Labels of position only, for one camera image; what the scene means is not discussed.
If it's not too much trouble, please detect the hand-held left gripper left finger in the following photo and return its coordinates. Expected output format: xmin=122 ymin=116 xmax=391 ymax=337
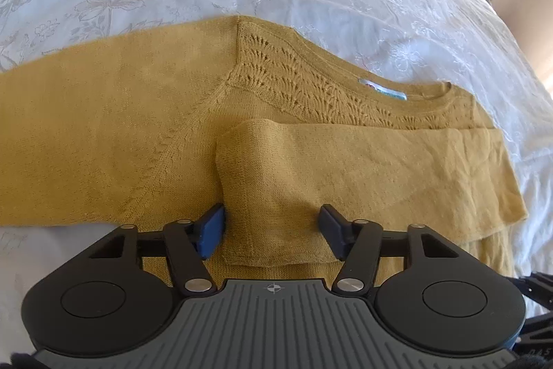
xmin=86 ymin=202 xmax=226 ymax=297

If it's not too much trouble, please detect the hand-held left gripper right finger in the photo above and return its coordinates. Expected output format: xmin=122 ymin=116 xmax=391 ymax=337
xmin=318 ymin=204 xmax=467 ymax=296

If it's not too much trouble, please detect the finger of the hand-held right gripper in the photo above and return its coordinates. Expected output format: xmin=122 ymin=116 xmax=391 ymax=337
xmin=514 ymin=271 xmax=553 ymax=306
xmin=515 ymin=307 xmax=553 ymax=357

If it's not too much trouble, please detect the mustard yellow knit sweater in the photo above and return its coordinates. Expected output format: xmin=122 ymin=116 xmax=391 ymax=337
xmin=0 ymin=15 xmax=528 ymax=281

